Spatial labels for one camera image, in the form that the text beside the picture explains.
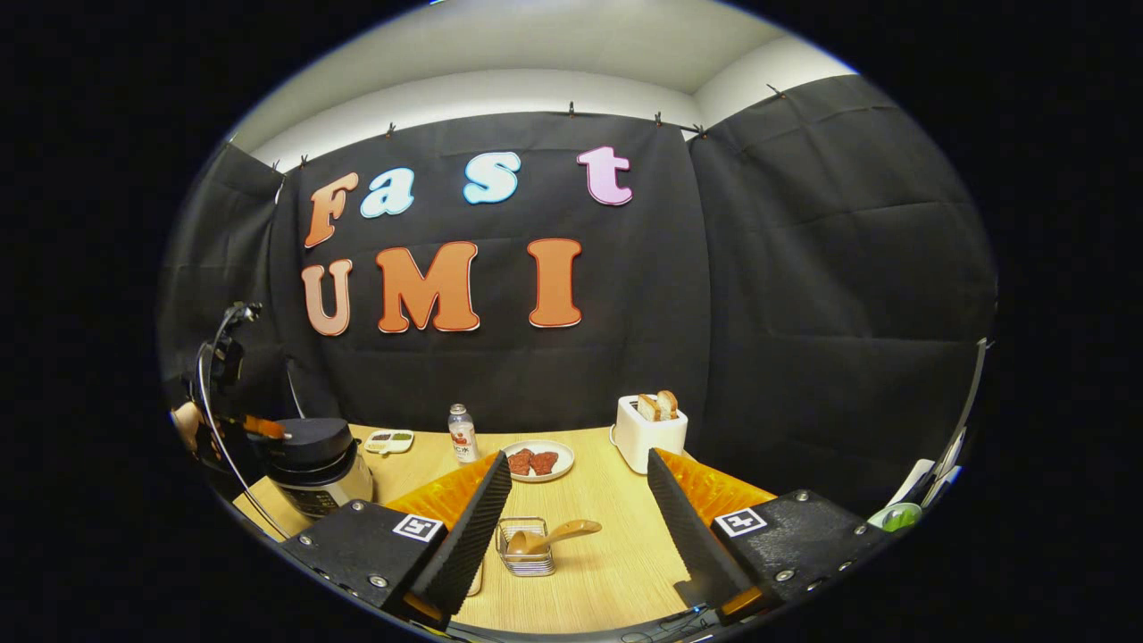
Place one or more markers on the white divided condiment dish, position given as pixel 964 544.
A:
pixel 388 441

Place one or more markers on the white toaster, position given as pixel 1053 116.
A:
pixel 647 442

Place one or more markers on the white round plate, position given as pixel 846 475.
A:
pixel 563 457

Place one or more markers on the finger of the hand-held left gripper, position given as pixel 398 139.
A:
pixel 263 427

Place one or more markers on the clear drink bottle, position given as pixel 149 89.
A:
pixel 463 442

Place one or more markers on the wooden spoon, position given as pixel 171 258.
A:
pixel 571 531

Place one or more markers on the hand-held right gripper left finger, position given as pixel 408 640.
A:
pixel 473 536

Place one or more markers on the toasted bread slice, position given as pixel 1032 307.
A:
pixel 648 408
pixel 668 403

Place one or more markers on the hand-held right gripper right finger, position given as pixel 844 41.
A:
pixel 692 536

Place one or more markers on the green round object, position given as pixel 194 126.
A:
pixel 900 516

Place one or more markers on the dark grey rice cooker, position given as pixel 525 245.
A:
pixel 312 464

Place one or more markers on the red meat piece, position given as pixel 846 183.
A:
pixel 545 463
pixel 520 462

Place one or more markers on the white object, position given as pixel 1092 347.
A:
pixel 929 478

